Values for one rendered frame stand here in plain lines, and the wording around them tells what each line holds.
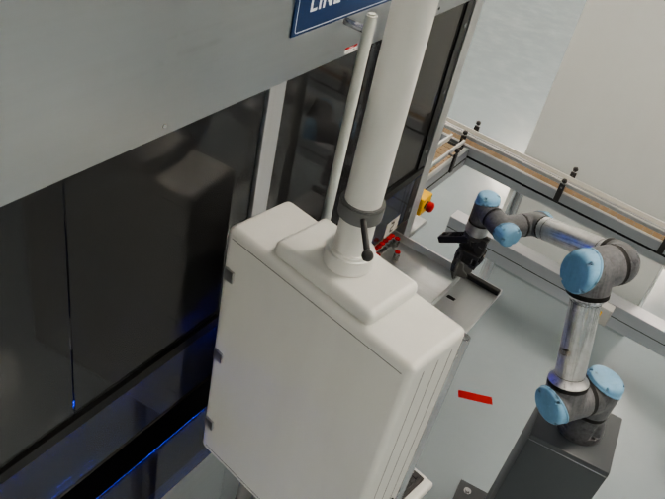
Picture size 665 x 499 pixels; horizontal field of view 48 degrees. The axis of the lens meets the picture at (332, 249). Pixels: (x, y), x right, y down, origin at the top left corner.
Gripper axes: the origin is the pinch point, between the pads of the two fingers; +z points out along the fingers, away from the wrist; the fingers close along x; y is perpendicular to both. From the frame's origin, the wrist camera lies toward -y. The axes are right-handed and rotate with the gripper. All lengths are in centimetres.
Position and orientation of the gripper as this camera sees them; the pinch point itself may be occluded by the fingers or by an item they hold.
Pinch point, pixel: (452, 274)
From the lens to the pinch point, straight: 261.0
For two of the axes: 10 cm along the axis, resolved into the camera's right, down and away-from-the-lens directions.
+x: 5.7, -4.3, 7.0
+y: 8.0, 4.8, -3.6
